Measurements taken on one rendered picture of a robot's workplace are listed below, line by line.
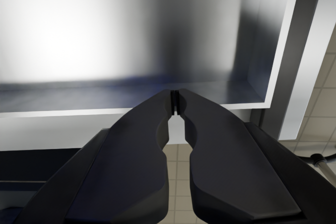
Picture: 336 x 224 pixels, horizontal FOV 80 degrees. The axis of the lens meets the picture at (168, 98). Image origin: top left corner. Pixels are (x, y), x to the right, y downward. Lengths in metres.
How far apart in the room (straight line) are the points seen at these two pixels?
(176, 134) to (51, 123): 0.11
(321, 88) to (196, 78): 1.31
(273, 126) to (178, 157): 1.33
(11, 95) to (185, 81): 0.13
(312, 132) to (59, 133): 1.54
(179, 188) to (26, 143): 1.58
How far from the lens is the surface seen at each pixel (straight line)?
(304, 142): 1.66
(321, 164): 1.59
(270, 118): 0.17
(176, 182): 1.69
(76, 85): 0.17
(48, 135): 0.22
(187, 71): 0.15
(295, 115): 0.21
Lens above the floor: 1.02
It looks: 60 degrees down
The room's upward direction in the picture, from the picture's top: 179 degrees counter-clockwise
